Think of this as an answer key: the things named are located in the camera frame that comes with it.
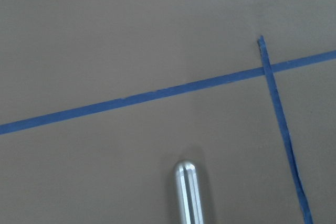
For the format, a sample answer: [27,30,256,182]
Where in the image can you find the steel muddler black tip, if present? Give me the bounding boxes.
[174,160,205,224]

